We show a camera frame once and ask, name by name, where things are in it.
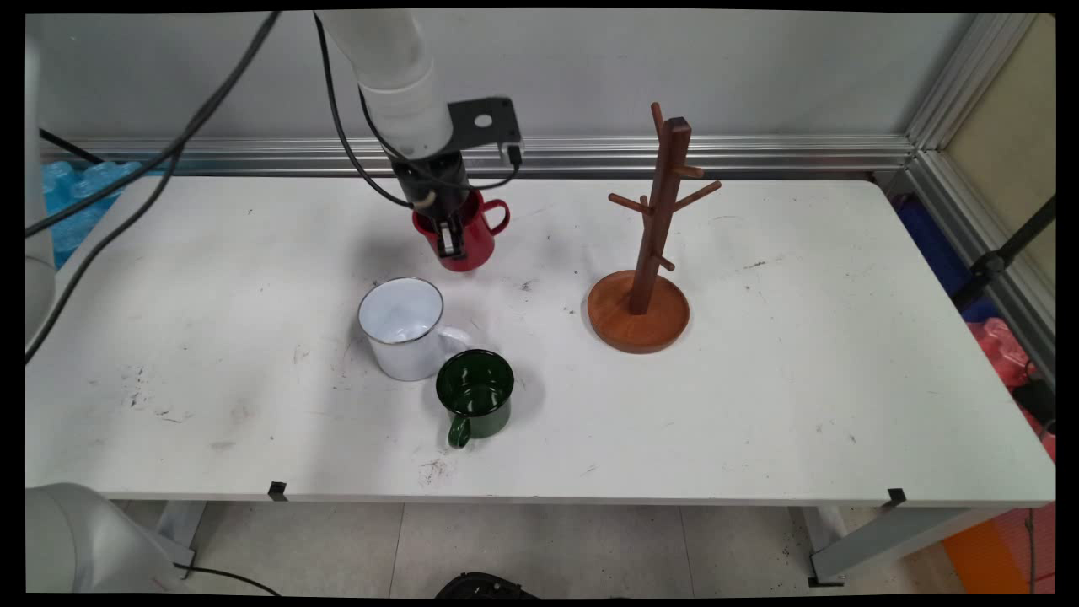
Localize dark green enamel mug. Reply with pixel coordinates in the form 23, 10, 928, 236
435, 349, 516, 450

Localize wooden mug tree stand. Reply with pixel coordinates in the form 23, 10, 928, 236
587, 102, 723, 355

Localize aluminium upright frame post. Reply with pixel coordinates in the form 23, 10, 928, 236
905, 13, 1039, 154

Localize blue bubble wrap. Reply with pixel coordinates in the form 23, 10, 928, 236
42, 160, 146, 270

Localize grey table leg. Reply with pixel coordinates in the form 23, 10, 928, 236
154, 501, 208, 576
791, 505, 1006, 588

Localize black rounded floor object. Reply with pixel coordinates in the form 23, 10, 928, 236
435, 572, 540, 599

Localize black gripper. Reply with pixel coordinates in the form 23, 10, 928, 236
389, 149, 470, 261

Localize short black cable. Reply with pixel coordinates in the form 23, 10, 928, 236
38, 127, 107, 166

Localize white enamel mug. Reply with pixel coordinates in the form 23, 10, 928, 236
357, 277, 474, 383

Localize orange floor object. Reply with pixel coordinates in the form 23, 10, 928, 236
942, 513, 1034, 594

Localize black floor cable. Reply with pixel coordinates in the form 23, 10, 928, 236
173, 562, 284, 598

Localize aluminium back frame rail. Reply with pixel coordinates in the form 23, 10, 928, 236
40, 135, 917, 179

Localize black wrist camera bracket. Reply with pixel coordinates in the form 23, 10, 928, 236
446, 96, 524, 166

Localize pink red packing foam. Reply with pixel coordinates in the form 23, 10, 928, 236
968, 318, 1056, 463

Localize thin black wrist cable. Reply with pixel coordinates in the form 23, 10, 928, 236
313, 12, 523, 212

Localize black tripod pole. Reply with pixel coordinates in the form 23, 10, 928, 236
951, 194, 1056, 314

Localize red enamel mug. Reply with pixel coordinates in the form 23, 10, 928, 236
411, 190, 512, 273

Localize thick black hanging cable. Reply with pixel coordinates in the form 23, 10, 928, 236
25, 12, 282, 239
25, 150, 185, 365

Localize blue plastic bundle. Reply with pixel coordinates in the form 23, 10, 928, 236
894, 196, 997, 323

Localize aluminium side frame rail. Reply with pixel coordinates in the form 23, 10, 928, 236
906, 150, 1056, 387

